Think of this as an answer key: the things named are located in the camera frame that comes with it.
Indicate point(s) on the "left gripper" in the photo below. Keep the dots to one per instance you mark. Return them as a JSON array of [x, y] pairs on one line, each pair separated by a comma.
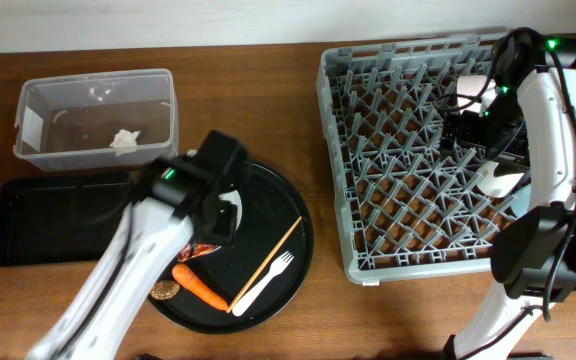
[[225, 232]]

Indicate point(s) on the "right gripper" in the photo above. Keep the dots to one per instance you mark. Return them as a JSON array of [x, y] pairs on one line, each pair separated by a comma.
[[512, 154]]

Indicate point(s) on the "red snack wrapper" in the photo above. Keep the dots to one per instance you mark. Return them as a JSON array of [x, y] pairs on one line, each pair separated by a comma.
[[195, 250]]

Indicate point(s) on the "pink bowl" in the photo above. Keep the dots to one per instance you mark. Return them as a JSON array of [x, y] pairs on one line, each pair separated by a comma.
[[471, 85]]

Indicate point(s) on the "white cup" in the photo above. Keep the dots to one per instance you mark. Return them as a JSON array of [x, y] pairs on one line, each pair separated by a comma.
[[497, 180]]

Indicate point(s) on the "white tissue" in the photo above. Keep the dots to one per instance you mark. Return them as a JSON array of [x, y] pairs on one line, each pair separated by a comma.
[[125, 142]]

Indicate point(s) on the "light blue cup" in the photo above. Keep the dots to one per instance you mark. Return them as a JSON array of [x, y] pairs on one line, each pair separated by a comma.
[[520, 206]]

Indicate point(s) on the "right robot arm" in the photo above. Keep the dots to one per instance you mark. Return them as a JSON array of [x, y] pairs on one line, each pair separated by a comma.
[[533, 260]]

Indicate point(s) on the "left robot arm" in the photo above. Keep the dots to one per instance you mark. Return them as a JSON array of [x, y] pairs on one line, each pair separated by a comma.
[[175, 203]]

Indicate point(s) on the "grey dishwasher rack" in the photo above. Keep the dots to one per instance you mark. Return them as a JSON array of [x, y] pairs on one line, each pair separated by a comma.
[[402, 212]]

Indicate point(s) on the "orange carrot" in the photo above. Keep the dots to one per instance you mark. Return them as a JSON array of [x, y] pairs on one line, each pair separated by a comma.
[[187, 279]]

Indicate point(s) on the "black round tray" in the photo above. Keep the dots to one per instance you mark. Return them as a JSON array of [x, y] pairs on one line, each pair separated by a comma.
[[270, 205]]

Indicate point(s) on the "white plastic fork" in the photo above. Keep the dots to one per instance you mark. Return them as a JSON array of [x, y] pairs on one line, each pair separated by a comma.
[[263, 284]]

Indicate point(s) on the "wooden chopstick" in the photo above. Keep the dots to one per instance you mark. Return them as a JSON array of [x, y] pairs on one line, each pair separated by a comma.
[[266, 262]]

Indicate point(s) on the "brown cookie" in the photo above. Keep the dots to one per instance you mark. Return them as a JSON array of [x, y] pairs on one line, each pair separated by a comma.
[[164, 290]]

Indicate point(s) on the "black rectangular tray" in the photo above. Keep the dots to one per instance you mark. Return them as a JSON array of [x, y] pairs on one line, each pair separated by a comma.
[[60, 219]]

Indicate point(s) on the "clear plastic bin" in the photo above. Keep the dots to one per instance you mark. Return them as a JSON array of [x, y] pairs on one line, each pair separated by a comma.
[[68, 122]]

